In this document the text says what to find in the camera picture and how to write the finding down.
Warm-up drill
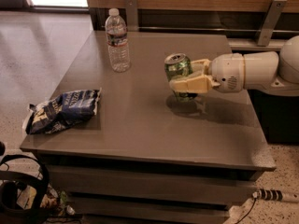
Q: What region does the clear plastic water bottle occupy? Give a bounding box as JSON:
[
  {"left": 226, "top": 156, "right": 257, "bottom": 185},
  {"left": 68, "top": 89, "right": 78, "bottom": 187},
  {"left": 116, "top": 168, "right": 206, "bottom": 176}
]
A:
[{"left": 105, "top": 8, "right": 131, "bottom": 73}]

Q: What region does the black bag with straps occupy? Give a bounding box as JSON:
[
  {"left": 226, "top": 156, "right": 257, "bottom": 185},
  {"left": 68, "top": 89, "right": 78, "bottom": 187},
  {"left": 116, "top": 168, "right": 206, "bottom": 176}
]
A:
[{"left": 0, "top": 142, "right": 76, "bottom": 224}]

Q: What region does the striped black white cable plug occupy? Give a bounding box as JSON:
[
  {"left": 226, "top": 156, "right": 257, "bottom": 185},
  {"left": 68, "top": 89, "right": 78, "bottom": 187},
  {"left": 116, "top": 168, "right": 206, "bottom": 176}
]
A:
[{"left": 251, "top": 188, "right": 299, "bottom": 203}]

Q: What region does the right metal wall bracket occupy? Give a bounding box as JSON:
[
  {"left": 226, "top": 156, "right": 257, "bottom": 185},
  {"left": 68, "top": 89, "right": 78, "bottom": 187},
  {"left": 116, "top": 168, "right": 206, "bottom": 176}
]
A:
[{"left": 256, "top": 0, "right": 287, "bottom": 47}]

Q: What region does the metal wall bracket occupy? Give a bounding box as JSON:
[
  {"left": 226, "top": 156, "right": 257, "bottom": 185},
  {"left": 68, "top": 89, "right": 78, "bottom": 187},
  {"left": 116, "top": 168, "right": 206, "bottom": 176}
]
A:
[
  {"left": 125, "top": 0, "right": 139, "bottom": 32},
  {"left": 256, "top": 0, "right": 287, "bottom": 47}
]

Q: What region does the blue chip bag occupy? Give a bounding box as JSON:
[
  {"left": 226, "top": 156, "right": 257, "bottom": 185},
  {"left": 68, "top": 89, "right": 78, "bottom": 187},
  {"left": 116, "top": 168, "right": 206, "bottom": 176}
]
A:
[{"left": 22, "top": 89, "right": 102, "bottom": 134}]

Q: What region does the left metal wall bracket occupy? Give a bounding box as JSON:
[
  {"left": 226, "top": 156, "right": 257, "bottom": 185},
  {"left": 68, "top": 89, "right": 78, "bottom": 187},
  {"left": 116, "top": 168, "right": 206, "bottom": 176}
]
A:
[{"left": 125, "top": 0, "right": 139, "bottom": 32}]

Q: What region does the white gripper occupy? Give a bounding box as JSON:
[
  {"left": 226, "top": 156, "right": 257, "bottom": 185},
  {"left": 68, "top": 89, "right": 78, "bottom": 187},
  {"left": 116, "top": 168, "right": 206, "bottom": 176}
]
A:
[{"left": 169, "top": 53, "right": 245, "bottom": 94}]

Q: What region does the green soda can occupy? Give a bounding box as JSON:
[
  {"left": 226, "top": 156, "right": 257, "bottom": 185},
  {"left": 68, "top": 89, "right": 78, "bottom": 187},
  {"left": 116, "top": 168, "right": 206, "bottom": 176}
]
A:
[{"left": 164, "top": 53, "right": 197, "bottom": 102}]

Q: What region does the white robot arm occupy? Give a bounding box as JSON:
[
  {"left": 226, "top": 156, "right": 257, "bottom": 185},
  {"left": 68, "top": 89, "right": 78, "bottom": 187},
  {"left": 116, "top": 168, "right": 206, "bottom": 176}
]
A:
[{"left": 169, "top": 36, "right": 299, "bottom": 96}]

